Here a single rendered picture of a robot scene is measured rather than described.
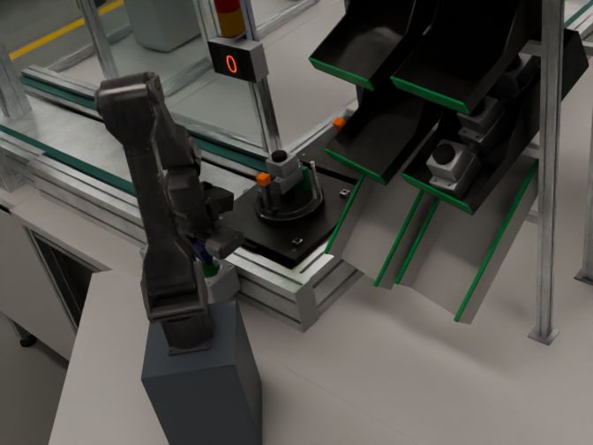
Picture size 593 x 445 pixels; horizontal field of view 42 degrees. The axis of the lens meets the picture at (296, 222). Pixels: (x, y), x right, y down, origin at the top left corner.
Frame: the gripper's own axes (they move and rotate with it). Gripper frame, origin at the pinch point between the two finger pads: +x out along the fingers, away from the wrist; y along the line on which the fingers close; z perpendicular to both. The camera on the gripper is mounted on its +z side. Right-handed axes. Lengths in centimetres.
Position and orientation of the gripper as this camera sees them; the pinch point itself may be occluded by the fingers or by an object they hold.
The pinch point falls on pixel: (204, 250)
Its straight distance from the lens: 143.3
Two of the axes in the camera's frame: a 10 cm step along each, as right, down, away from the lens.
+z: 6.5, -5.5, 5.3
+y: -7.4, -3.0, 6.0
